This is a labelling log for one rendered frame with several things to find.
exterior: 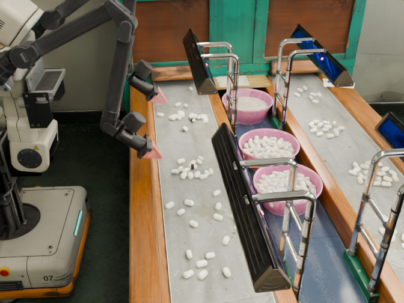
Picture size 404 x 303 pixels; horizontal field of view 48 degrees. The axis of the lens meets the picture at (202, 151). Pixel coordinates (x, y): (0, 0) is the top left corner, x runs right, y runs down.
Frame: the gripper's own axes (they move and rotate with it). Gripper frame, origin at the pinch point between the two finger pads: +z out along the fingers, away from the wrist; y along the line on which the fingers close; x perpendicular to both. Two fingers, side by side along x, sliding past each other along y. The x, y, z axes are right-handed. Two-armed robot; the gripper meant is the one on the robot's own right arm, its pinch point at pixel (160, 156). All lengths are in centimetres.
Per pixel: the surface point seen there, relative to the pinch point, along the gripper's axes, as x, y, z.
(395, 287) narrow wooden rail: -38, -71, 52
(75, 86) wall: 74, 183, -12
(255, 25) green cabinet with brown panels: -56, 85, 28
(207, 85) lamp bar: -33.2, 7.3, -1.8
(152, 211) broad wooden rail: 6.9, -27.2, -0.3
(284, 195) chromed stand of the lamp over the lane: -41, -68, 1
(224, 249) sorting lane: -6, -47, 18
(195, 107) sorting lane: -8, 55, 21
